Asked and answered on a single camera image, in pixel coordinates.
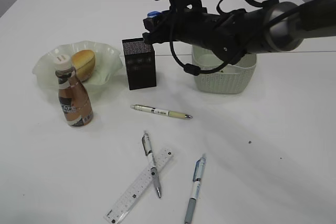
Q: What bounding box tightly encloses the beige retractable pen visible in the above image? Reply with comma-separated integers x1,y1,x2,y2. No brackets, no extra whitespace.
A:
130,104,193,119

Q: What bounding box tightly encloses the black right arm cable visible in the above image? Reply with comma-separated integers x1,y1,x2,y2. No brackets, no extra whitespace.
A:
169,0,279,75

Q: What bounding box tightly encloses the pale green plastic basket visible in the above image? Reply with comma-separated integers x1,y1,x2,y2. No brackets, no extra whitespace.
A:
192,46,257,94

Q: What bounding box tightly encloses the blue white retractable pen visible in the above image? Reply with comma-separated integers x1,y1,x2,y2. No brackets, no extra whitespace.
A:
184,153,206,224

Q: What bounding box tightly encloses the clear plastic ruler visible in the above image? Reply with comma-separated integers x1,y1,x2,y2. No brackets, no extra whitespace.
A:
104,147,174,223

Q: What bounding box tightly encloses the pale green wavy glass plate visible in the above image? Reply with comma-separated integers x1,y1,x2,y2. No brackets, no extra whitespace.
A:
32,40,122,93

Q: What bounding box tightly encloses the oblong golden bread roll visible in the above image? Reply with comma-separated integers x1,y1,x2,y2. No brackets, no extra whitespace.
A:
71,50,96,82

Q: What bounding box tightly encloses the grey white retractable pen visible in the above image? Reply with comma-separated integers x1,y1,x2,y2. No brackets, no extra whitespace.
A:
142,131,162,199

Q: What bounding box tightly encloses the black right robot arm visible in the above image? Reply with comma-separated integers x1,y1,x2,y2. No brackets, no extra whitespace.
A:
143,0,335,65

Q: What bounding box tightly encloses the brown coffee drink bottle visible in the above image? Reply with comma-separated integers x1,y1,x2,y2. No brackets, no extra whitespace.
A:
54,55,93,127

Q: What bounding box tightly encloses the blue pencil sharpener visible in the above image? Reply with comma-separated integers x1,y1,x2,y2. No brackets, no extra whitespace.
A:
147,11,161,18

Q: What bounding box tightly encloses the black mesh pen holder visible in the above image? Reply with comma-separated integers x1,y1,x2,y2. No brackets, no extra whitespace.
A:
122,38,157,90

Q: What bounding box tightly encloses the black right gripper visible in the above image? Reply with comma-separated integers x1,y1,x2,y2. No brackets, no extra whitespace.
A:
142,8,252,61

